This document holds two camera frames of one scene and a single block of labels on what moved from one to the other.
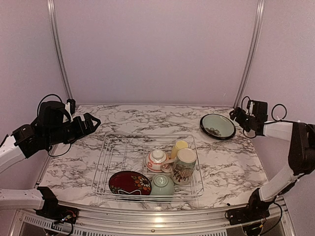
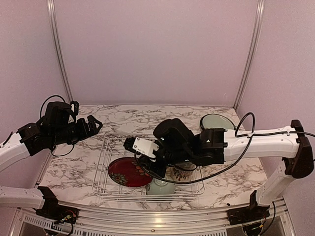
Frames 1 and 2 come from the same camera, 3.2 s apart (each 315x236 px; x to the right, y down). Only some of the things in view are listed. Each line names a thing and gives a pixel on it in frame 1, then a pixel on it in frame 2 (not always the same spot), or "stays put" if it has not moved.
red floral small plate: [129, 183] → [127, 171]
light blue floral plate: [217, 126] stays put
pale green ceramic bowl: [162, 184] stays put
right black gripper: [236, 111] → [143, 161]
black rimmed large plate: [217, 127] stays put
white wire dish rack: [148, 167] stays put
